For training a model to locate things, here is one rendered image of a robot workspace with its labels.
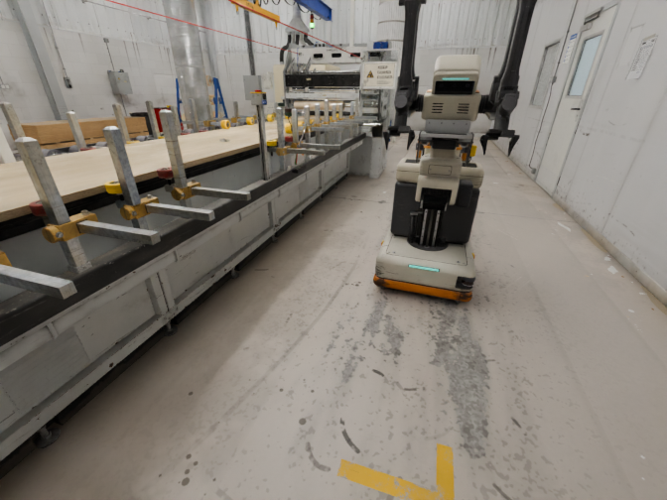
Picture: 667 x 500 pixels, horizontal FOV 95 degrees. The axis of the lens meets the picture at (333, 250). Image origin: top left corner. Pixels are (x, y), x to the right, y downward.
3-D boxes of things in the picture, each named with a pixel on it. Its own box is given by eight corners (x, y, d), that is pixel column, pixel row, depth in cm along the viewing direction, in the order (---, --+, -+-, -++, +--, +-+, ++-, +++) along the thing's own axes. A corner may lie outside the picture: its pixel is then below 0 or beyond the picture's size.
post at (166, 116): (196, 221, 145) (172, 109, 123) (190, 223, 142) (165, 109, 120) (189, 220, 145) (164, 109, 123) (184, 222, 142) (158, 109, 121)
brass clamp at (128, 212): (162, 209, 124) (159, 197, 121) (133, 221, 112) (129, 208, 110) (150, 207, 125) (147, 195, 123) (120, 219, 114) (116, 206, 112)
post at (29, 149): (97, 286, 104) (36, 137, 82) (87, 291, 101) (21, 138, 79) (89, 284, 105) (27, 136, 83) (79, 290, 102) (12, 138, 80)
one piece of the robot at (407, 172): (392, 236, 252) (404, 128, 214) (463, 246, 237) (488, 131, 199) (385, 254, 224) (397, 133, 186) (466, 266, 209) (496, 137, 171)
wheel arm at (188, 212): (215, 220, 113) (213, 209, 111) (209, 223, 110) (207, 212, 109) (125, 207, 125) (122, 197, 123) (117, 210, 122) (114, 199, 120)
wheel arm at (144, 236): (162, 243, 91) (158, 229, 89) (153, 248, 88) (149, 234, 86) (58, 225, 103) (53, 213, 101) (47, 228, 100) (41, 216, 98)
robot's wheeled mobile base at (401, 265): (387, 246, 266) (389, 219, 255) (465, 257, 249) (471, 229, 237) (371, 288, 209) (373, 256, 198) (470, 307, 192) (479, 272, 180)
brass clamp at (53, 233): (102, 227, 101) (96, 213, 99) (59, 245, 90) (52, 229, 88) (88, 225, 103) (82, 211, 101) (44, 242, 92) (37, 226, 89)
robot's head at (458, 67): (434, 78, 163) (437, 52, 150) (476, 78, 158) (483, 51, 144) (430, 99, 159) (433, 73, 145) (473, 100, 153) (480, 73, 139)
